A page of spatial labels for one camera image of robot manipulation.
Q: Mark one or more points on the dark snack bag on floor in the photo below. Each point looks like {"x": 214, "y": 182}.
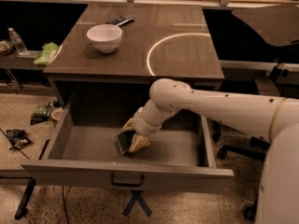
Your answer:
{"x": 18, "y": 138}

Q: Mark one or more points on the green chip bag on floor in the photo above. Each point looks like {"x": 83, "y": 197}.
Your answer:
{"x": 40, "y": 114}

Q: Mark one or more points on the black drawer handle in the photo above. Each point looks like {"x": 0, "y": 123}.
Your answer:
{"x": 133, "y": 182}

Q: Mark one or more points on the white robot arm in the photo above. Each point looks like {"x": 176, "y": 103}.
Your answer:
{"x": 270, "y": 118}

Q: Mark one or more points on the small bowl on shelf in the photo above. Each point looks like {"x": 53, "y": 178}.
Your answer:
{"x": 6, "y": 47}

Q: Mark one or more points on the white ceramic bowl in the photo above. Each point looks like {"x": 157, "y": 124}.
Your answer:
{"x": 105, "y": 37}

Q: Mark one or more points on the green cloth on shelf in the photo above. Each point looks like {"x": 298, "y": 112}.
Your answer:
{"x": 46, "y": 54}

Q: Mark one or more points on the black rod on floor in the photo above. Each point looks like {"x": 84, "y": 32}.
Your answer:
{"x": 22, "y": 208}

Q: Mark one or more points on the grey side shelf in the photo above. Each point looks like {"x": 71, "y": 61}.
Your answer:
{"x": 22, "y": 62}

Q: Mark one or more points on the grey wooden cabinet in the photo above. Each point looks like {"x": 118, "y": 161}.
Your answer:
{"x": 170, "y": 41}

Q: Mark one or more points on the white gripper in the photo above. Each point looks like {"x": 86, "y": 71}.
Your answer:
{"x": 141, "y": 126}

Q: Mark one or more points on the clear plastic water bottle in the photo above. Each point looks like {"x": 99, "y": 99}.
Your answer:
{"x": 17, "y": 42}

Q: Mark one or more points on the green yellow sponge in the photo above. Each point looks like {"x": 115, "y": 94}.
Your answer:
{"x": 124, "y": 141}

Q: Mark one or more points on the open grey top drawer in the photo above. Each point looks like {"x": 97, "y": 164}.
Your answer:
{"x": 85, "y": 152}

